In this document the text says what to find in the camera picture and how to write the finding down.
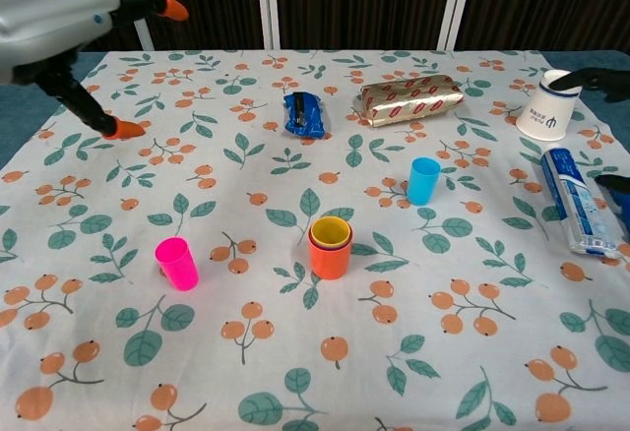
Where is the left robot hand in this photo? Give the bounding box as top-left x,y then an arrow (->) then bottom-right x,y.
0,0 -> 191,141

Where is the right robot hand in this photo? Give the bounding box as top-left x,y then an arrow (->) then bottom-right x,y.
546,67 -> 630,196

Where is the light blue plastic cup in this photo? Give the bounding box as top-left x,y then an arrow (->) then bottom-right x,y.
406,156 -> 442,207

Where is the pink plastic cup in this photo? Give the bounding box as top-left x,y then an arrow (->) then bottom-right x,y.
154,236 -> 200,293

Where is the yellow plastic cup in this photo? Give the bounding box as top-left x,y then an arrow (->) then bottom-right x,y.
310,217 -> 352,251

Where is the white paper cup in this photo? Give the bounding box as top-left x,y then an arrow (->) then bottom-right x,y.
515,69 -> 586,142

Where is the large orange plastic cup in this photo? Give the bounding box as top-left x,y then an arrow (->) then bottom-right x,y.
307,233 -> 353,280

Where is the white blue toothpaste tube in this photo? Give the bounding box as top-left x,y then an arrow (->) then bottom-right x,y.
539,147 -> 619,259

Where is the gold red-print wrapped package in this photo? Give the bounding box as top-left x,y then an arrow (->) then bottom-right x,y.
352,74 -> 466,129

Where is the floral print tablecloth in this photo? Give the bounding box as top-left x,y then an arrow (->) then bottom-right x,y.
0,49 -> 630,431

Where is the white partition post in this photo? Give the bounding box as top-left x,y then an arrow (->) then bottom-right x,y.
110,0 -> 155,51
254,0 -> 283,51
435,0 -> 477,51

